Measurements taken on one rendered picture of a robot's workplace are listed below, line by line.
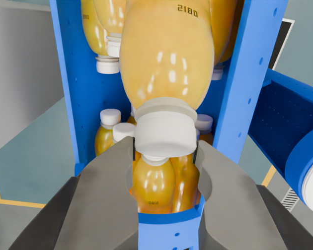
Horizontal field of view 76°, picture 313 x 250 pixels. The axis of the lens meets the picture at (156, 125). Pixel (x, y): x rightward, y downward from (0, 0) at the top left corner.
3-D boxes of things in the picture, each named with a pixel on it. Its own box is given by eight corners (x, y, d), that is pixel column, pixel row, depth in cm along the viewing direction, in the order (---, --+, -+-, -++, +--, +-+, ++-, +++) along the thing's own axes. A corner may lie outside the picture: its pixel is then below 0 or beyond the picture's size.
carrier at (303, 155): (261, 54, 119) (212, 61, 121) (455, 117, 42) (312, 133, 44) (256, 99, 132) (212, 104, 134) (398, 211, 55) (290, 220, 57)
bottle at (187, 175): (181, 236, 38) (195, 157, 30) (152, 215, 42) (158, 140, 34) (198, 212, 43) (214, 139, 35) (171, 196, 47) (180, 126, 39)
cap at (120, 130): (135, 131, 36) (135, 122, 35) (136, 143, 33) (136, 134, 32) (113, 132, 36) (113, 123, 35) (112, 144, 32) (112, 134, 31)
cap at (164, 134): (179, 135, 16) (179, 157, 15) (129, 127, 14) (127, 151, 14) (207, 114, 12) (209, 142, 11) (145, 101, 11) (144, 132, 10)
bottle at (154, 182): (132, 217, 41) (133, 140, 33) (167, 218, 42) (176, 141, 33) (129, 252, 35) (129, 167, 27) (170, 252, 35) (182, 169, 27)
